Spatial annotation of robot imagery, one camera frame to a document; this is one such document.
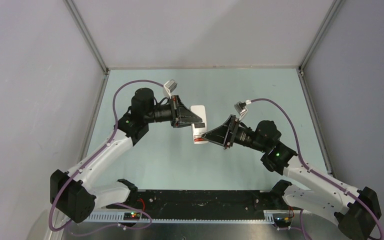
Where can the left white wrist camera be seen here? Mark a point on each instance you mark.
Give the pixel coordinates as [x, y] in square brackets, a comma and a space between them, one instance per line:
[169, 87]

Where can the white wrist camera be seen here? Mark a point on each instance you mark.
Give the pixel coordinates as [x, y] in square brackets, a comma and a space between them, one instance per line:
[241, 108]
[169, 87]

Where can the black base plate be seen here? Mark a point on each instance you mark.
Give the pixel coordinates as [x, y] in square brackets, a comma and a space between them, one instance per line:
[218, 205]

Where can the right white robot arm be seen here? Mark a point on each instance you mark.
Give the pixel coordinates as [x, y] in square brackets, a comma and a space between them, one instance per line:
[354, 211]

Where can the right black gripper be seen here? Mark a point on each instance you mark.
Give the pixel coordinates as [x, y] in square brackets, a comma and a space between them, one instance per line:
[224, 134]

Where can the white slotted cable duct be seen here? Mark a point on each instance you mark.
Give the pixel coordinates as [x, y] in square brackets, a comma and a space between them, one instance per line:
[125, 217]

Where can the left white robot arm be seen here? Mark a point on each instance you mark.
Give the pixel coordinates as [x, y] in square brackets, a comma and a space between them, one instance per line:
[72, 191]

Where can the white red remote control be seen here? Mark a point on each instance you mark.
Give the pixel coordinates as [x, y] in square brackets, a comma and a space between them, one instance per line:
[198, 129]

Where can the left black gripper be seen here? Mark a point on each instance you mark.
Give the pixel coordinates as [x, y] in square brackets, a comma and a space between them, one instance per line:
[180, 115]

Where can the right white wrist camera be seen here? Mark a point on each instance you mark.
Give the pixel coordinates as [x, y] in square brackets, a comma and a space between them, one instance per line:
[241, 108]

